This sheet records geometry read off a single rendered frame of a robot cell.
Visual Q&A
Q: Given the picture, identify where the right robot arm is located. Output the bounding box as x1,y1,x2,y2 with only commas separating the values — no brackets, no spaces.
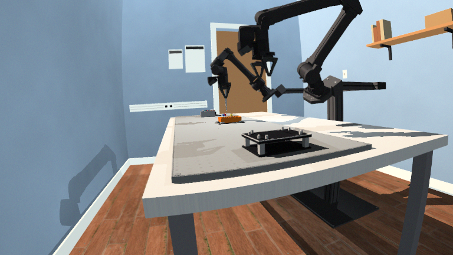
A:
208,48,274,99

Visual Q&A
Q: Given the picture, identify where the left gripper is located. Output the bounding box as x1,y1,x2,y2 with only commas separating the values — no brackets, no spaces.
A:
250,40,278,79

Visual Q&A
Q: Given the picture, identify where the orange tube rack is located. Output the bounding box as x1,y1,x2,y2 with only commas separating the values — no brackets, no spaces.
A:
218,116,242,123

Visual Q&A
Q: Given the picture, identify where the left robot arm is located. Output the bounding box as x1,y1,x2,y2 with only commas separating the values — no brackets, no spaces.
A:
237,0,363,100

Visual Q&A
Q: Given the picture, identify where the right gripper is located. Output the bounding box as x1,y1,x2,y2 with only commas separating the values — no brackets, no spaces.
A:
218,75,231,99

